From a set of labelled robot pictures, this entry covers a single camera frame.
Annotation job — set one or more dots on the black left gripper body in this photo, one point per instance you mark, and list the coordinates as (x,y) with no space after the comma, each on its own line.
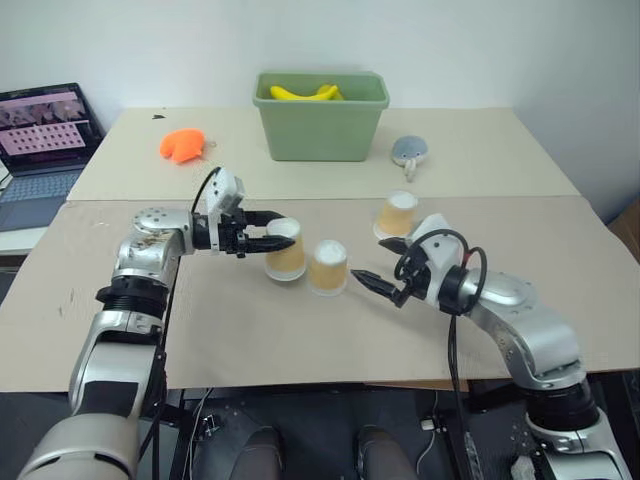
(232,235)

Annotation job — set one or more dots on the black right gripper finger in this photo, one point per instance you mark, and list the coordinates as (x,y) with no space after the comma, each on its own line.
(397,245)
(377,284)

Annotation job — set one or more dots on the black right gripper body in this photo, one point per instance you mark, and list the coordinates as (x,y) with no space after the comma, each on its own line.
(417,280)

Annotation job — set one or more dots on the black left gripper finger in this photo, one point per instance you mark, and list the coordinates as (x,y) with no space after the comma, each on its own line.
(270,244)
(265,217)

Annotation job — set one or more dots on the tan paper cup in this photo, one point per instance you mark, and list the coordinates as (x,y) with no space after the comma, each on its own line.
(395,215)
(327,272)
(287,262)

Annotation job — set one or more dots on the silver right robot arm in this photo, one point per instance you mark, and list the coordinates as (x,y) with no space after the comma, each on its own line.
(530,325)

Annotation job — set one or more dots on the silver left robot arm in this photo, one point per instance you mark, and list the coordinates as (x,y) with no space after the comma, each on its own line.
(145,240)

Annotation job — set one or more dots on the grey plush whale toy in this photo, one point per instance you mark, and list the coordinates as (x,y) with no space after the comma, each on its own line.
(410,150)

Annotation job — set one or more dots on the beige cardboard sheet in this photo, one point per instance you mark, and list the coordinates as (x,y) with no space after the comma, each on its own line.
(250,340)
(475,160)

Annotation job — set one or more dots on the green plastic bin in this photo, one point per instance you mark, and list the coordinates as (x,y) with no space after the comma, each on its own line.
(320,130)

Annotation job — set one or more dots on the orange plush toy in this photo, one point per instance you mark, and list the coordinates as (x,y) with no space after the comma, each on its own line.
(181,145)

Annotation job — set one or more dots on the yellow banana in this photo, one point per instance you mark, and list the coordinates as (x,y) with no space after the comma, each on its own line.
(292,94)
(332,91)

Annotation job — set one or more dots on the small white adapter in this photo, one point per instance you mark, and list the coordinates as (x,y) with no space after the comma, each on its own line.
(427,425)

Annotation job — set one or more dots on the dark rounded shape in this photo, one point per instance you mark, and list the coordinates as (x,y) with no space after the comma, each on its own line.
(382,455)
(257,455)

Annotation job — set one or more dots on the open laptop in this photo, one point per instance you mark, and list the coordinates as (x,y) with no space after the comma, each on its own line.
(45,135)

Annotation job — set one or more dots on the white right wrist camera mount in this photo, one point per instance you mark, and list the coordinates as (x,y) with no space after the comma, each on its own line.
(442,250)

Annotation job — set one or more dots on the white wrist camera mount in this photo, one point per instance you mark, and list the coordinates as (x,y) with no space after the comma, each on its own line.
(442,250)
(225,190)

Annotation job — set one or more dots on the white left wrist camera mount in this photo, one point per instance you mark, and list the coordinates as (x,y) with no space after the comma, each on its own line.
(225,190)

